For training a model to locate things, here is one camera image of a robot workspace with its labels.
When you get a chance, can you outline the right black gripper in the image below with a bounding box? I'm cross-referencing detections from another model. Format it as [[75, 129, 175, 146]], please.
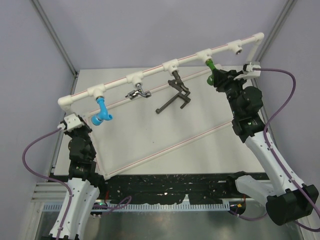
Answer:
[[212, 69, 248, 117]]

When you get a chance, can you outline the green plastic faucet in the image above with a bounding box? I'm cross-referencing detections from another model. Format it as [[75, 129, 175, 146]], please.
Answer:
[[205, 58, 216, 86]]

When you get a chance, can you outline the white PVC pipe frame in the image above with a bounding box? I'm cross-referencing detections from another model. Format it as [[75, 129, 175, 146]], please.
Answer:
[[57, 32, 264, 180]]

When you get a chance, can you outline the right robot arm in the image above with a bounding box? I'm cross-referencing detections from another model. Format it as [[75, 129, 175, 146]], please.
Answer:
[[207, 68, 319, 226]]

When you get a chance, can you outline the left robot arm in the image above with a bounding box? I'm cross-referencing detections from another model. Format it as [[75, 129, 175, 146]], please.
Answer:
[[41, 113, 107, 240]]

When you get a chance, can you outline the blue plastic faucet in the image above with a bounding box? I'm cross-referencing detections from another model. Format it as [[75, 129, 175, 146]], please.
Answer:
[[91, 96, 113, 126]]

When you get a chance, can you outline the dark grey installed faucet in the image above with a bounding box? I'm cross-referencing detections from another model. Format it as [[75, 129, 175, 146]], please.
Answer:
[[167, 70, 190, 96]]

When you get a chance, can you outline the chrome metal faucet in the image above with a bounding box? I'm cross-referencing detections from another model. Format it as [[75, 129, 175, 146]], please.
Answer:
[[125, 83, 152, 100]]

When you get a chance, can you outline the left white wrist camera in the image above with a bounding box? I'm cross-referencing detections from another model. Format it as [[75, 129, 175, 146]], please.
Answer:
[[57, 113, 84, 132]]

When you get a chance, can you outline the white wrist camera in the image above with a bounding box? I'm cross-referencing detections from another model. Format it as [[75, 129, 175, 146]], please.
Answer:
[[233, 61, 261, 80], [57, 113, 84, 132]]

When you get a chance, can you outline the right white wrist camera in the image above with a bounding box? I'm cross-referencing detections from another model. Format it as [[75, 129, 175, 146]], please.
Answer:
[[233, 61, 261, 80]]

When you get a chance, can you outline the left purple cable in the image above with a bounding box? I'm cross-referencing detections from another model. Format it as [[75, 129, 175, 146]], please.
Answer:
[[21, 128, 76, 240]]

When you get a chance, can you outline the purple cable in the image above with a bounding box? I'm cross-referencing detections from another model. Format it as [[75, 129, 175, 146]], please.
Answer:
[[21, 128, 76, 240], [252, 66, 320, 232]]

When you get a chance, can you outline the right aluminium corner post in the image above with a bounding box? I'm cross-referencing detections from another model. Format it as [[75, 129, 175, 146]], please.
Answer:
[[253, 0, 298, 63]]

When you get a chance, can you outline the aluminium corner post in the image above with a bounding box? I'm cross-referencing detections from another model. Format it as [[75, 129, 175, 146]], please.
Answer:
[[31, 0, 78, 78], [253, 0, 298, 63]]

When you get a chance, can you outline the black speckled base plate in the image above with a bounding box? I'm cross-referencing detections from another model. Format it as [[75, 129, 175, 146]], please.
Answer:
[[98, 173, 245, 205]]

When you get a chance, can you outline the left aluminium corner post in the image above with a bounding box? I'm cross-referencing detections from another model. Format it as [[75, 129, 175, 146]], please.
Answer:
[[31, 0, 78, 78]]

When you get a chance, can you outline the white slotted cable duct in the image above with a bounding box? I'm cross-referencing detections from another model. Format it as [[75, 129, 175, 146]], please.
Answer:
[[42, 201, 230, 213]]

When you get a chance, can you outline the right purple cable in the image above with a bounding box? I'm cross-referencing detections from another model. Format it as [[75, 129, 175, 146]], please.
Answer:
[[252, 66, 320, 232]]

